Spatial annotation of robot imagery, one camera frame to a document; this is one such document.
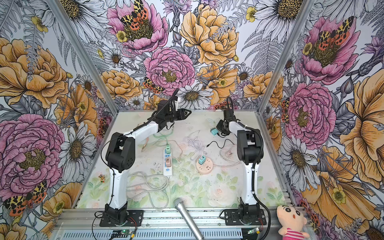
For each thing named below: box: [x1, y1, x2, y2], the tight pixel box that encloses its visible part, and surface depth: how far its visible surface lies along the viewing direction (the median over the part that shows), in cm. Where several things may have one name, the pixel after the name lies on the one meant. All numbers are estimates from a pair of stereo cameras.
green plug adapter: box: [166, 143, 171, 154], surface depth 94 cm
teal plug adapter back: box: [210, 127, 219, 136], surface depth 110 cm
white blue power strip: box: [163, 145, 173, 177], surface depth 91 cm
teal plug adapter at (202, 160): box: [198, 155, 206, 165], surface depth 89 cm
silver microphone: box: [173, 197, 205, 240], surface depth 74 cm
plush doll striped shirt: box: [276, 205, 310, 240], surface depth 69 cm
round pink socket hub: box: [196, 155, 214, 175], surface depth 91 cm
